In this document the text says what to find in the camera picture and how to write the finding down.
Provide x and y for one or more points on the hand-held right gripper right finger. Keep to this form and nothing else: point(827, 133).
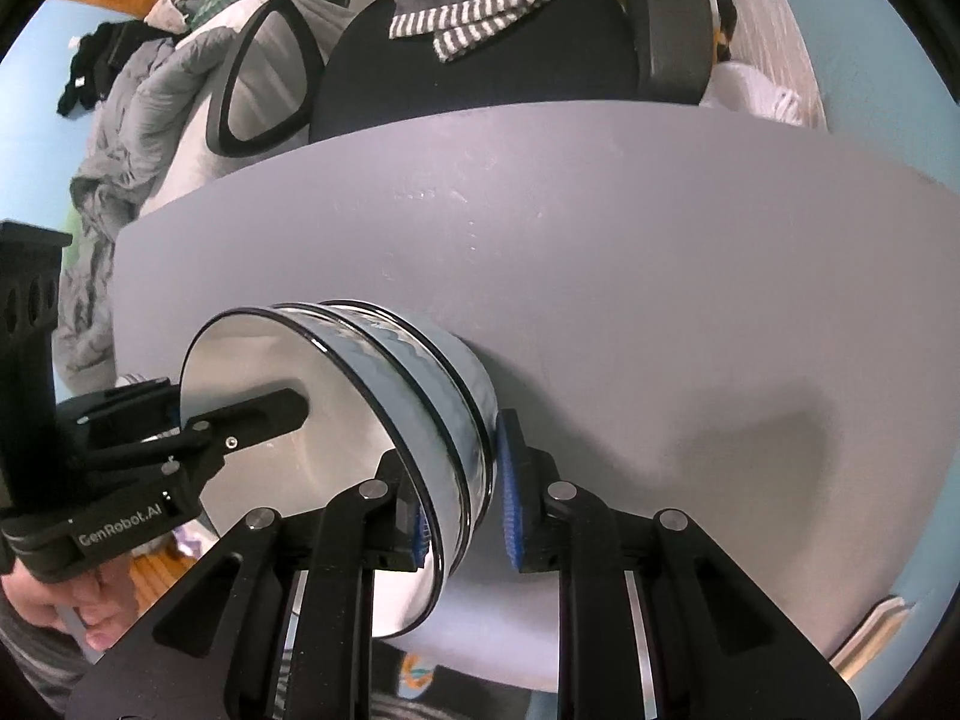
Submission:
point(511, 495)

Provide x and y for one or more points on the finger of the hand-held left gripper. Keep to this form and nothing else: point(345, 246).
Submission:
point(120, 412)
point(255, 416)

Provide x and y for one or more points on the green pillow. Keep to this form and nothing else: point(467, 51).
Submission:
point(71, 206)

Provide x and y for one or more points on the black office chair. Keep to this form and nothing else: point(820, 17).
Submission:
point(480, 90)

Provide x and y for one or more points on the colourful printed cloth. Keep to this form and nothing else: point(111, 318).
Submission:
point(416, 671)

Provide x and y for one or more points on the person's left hand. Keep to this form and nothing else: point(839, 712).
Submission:
point(97, 619)

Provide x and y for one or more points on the grey quilted blanket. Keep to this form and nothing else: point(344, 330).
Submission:
point(157, 90)

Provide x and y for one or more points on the grey white striped cloth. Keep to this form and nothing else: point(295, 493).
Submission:
point(480, 15)

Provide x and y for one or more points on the black clothing pile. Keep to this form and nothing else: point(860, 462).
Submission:
point(101, 67)

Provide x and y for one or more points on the light wooden board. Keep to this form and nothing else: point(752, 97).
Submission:
point(874, 637)

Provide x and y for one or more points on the white towel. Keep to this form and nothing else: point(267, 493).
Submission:
point(757, 94)

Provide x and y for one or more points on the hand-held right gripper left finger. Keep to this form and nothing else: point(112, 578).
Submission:
point(416, 532)

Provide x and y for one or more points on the person's left forearm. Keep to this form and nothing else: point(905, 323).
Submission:
point(37, 667)

